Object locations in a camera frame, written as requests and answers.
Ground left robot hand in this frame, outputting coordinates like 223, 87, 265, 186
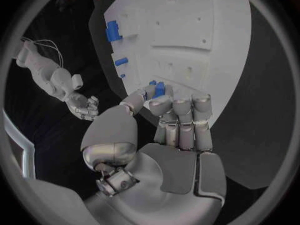
80, 84, 228, 225

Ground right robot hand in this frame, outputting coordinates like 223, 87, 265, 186
66, 92, 100, 121

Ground white task board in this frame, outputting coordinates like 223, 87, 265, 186
103, 0, 254, 129

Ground blue cylinder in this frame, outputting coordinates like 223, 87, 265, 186
114, 57, 130, 67

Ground blue stepped block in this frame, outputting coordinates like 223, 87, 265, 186
105, 20, 124, 42

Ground white cable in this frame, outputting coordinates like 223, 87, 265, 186
21, 37, 61, 63
34, 39, 65, 68

